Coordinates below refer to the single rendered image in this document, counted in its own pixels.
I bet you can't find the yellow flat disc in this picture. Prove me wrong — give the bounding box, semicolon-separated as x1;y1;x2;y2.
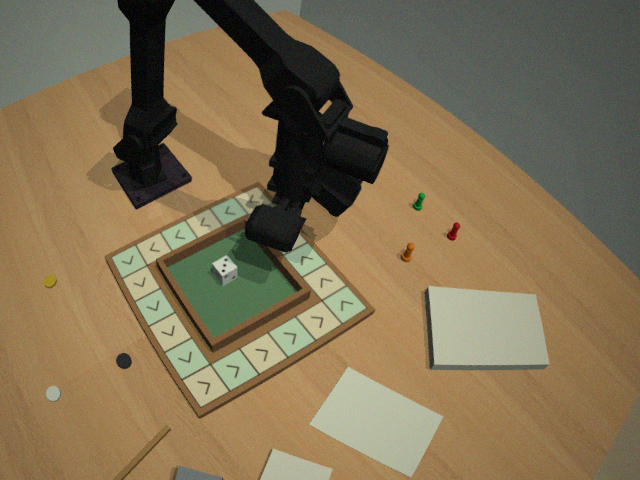
44;275;56;288

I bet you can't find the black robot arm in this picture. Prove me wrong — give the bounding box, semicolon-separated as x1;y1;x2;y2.
113;0;389;217

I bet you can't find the red game pawn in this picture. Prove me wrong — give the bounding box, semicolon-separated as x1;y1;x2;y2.
447;223;460;241

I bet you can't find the green pawn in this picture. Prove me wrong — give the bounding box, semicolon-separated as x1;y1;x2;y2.
413;193;425;211

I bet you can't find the orange pawn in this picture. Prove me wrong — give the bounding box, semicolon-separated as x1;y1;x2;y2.
401;243;415;262

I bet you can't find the beige flat square slab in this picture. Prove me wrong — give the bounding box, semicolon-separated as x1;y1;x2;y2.
260;448;333;480

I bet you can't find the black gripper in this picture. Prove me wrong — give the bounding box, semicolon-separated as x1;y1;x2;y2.
245;149;324;253

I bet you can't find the white die with black pips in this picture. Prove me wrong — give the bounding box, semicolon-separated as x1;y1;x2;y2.
212;255;238;286

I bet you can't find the small white flat disc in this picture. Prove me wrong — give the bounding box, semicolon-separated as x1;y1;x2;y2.
46;386;61;402

